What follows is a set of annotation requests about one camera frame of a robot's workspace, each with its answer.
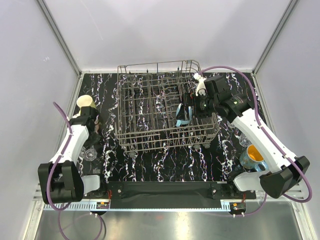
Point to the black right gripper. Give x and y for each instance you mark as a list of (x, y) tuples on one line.
[(190, 99)]

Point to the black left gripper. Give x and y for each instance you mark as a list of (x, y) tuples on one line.
[(94, 140)]

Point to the light blue ceramic mug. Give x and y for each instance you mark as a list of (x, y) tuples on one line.
[(183, 116)]

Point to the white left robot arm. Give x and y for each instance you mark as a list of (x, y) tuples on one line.
[(59, 179)]

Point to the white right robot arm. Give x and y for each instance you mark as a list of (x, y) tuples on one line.
[(284, 169)]

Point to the clear glass cup left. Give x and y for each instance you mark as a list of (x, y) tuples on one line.
[(89, 154)]

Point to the clear glass cup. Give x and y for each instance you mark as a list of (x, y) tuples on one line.
[(89, 154), (230, 125), (244, 141)]

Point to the pink ceramic mug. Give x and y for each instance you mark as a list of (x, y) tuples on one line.
[(96, 126)]

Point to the yellow ceramic mug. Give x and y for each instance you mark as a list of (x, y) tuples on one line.
[(85, 101)]

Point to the clear glass cup right far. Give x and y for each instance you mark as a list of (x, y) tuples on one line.
[(230, 125)]

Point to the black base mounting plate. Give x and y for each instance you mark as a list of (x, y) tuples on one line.
[(208, 189)]

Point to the clear glass cup right near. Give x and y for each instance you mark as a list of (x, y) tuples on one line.
[(244, 141)]

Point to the blue floral mug orange inside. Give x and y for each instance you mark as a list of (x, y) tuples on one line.
[(252, 160)]

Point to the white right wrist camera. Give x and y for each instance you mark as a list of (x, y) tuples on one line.
[(200, 89)]

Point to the grey wire dish rack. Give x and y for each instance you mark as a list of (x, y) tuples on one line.
[(148, 95)]

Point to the aluminium frame rail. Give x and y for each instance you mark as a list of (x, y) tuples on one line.
[(160, 203)]

